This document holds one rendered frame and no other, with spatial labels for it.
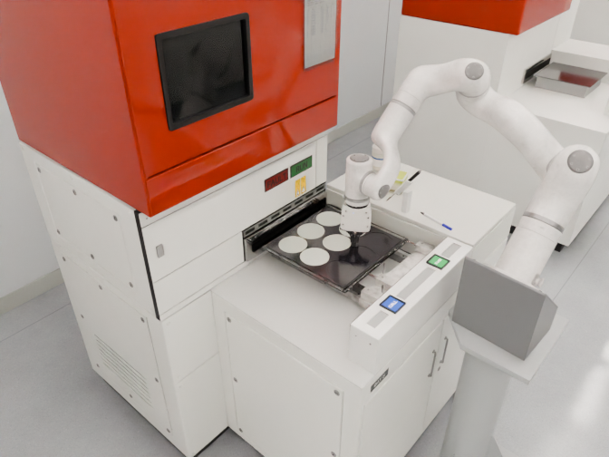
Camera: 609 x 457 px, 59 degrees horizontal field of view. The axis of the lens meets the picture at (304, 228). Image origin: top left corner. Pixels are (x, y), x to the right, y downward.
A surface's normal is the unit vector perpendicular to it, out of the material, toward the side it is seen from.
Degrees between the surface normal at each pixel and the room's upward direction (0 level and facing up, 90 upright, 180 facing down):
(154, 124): 90
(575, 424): 0
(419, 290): 0
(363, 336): 90
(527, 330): 90
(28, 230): 90
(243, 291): 0
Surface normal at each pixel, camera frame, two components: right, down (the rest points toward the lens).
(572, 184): -0.40, 0.49
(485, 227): 0.00, -0.83
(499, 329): -0.70, 0.40
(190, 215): 0.76, 0.37
